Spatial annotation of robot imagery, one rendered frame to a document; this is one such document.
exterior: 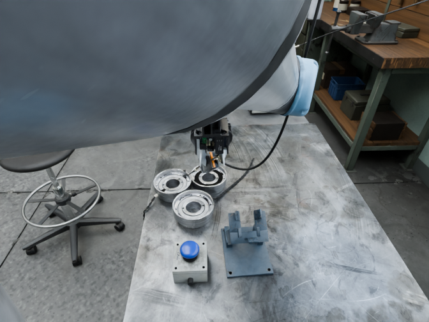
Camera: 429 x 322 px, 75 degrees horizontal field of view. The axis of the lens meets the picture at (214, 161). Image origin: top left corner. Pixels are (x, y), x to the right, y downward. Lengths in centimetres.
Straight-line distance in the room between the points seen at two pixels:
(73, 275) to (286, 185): 125
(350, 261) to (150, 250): 45
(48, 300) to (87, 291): 17
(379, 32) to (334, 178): 143
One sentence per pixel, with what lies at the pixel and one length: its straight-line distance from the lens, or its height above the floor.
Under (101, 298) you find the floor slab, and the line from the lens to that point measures 161.
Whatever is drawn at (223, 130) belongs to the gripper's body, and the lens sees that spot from 57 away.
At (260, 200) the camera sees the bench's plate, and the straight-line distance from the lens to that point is 79.
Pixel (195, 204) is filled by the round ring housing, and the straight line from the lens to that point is 75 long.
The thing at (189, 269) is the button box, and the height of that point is 85.
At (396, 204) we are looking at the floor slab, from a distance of 223.
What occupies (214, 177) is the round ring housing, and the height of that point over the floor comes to 82.
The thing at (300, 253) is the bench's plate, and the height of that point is 80.
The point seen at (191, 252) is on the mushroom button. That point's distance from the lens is 59.
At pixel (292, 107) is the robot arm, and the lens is 37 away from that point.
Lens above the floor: 136
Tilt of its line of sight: 38 degrees down
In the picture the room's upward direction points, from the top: straight up
